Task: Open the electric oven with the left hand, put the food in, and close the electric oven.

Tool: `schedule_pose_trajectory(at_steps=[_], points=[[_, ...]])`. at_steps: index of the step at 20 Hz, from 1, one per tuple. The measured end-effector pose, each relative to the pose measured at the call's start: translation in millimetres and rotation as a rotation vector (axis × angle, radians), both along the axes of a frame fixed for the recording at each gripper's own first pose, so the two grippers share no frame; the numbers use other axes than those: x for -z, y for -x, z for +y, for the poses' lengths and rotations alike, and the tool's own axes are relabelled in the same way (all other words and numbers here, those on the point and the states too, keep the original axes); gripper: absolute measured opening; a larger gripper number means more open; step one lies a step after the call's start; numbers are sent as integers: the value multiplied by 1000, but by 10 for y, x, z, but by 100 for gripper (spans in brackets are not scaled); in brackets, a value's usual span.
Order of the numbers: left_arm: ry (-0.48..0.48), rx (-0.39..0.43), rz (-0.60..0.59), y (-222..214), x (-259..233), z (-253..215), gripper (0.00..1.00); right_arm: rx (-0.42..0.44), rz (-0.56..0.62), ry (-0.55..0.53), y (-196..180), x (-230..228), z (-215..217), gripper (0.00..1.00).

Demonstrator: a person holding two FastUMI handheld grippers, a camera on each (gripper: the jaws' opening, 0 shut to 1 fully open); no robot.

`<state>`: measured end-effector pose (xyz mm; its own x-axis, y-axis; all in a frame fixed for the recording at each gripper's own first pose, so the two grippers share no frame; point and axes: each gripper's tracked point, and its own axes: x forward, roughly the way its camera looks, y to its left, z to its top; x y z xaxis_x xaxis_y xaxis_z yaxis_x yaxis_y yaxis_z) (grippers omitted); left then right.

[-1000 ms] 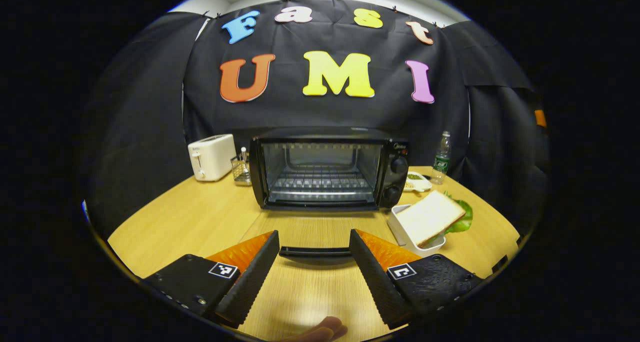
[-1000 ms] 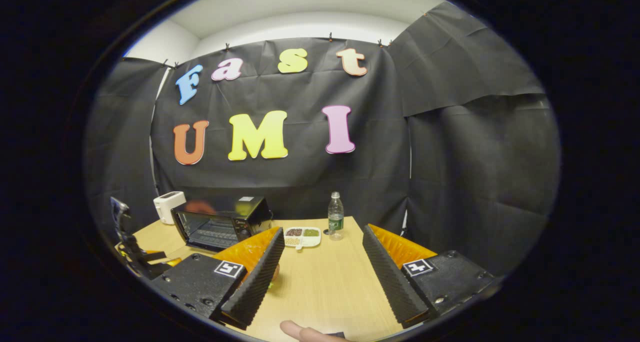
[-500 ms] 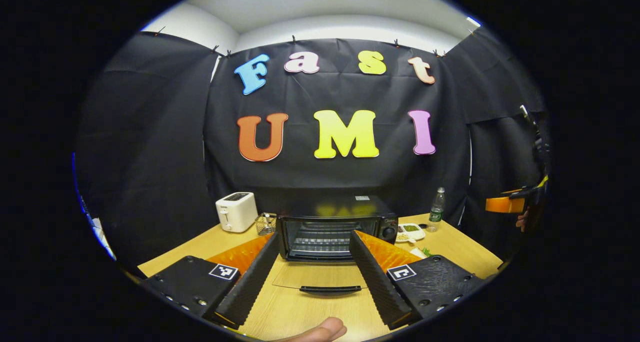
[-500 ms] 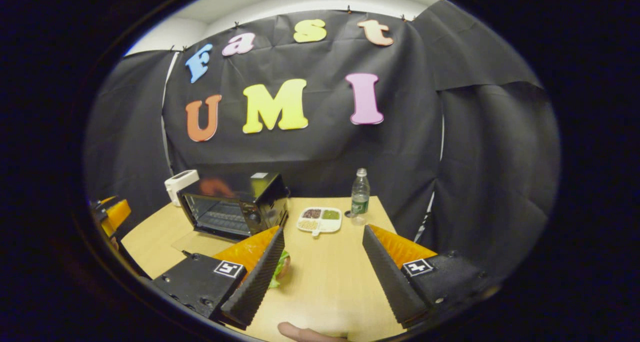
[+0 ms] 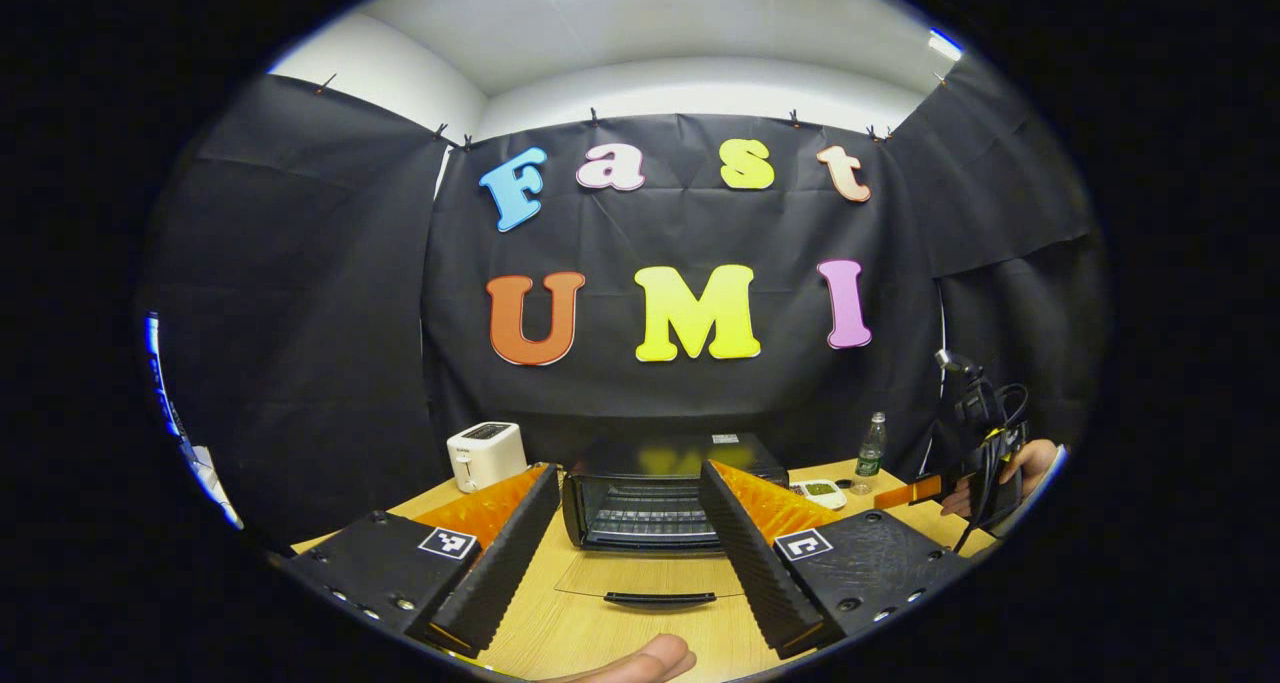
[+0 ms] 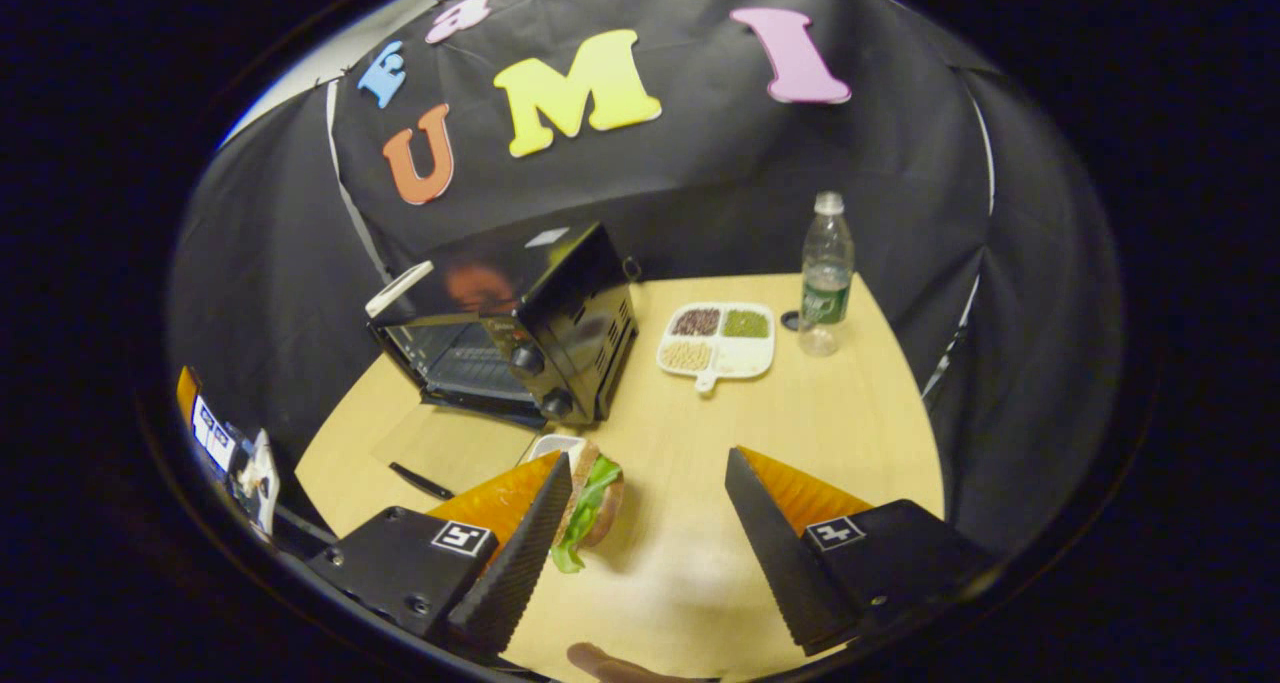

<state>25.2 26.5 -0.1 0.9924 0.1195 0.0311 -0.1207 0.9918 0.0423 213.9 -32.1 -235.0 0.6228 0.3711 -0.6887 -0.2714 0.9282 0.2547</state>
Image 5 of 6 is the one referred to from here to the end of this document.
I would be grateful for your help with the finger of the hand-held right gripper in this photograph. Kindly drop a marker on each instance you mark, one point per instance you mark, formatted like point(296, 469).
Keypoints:
point(908, 491)

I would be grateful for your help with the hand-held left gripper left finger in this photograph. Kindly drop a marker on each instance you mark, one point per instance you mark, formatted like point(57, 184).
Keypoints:
point(505, 563)

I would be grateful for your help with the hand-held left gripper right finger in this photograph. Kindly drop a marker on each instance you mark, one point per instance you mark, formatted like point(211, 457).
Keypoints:
point(750, 563)

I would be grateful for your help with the black electric oven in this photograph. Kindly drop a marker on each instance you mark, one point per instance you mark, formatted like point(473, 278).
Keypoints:
point(625, 458)

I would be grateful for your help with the white divided food tray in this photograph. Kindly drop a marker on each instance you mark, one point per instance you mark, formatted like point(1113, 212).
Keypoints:
point(818, 493)

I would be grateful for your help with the clear plastic water bottle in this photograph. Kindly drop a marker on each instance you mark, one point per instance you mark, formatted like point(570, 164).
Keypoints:
point(869, 453)

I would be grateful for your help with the white toaster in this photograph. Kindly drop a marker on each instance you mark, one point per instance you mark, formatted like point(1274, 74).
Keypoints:
point(485, 455)

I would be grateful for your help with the black backdrop cloth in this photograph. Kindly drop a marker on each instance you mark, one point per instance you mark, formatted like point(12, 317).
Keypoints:
point(300, 313)

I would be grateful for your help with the ceiling light panel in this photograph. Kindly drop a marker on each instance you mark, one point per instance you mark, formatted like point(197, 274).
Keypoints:
point(945, 45)

